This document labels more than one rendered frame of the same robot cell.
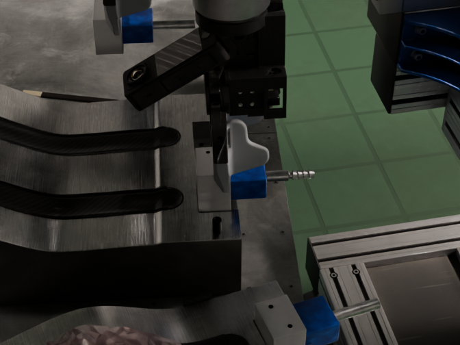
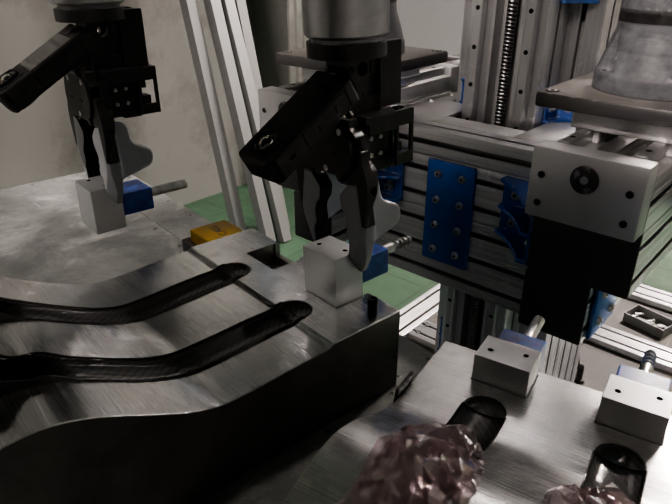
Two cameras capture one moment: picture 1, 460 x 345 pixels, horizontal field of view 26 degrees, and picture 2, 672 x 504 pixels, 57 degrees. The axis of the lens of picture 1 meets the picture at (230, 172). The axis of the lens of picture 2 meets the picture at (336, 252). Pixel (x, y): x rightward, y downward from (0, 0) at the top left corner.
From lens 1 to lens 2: 0.68 m
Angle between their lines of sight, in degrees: 34
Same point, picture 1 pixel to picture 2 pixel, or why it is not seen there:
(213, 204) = (349, 293)
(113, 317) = (371, 430)
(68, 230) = (215, 379)
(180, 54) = (308, 104)
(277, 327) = (518, 361)
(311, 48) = not seen: hidden behind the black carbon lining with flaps
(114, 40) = (116, 212)
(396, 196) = not seen: hidden behind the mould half
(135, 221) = (282, 340)
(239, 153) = (377, 214)
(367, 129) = not seen: hidden behind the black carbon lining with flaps
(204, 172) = (337, 256)
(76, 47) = (32, 271)
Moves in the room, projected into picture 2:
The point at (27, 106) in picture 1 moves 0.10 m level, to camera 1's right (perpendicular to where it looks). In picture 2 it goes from (56, 292) to (153, 264)
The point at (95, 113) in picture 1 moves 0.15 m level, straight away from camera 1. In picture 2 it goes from (136, 280) to (72, 239)
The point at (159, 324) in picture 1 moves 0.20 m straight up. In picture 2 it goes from (404, 421) to (419, 186)
